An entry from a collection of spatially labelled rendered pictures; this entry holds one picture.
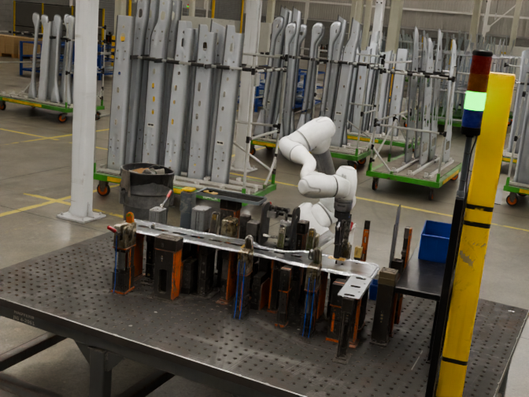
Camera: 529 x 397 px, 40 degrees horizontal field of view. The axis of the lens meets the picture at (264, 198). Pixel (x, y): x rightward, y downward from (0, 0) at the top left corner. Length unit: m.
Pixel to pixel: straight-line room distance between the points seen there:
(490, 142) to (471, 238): 0.37
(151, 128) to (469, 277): 5.98
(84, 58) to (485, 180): 5.12
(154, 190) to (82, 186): 1.20
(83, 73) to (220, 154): 1.78
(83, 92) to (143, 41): 1.45
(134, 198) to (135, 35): 2.58
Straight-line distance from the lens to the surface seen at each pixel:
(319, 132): 3.88
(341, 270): 3.46
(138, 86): 8.53
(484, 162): 2.81
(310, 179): 3.31
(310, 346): 3.37
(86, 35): 7.27
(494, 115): 2.79
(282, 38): 11.71
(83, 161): 7.42
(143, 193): 6.48
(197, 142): 8.17
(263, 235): 3.82
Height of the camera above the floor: 2.11
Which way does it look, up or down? 14 degrees down
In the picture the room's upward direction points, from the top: 5 degrees clockwise
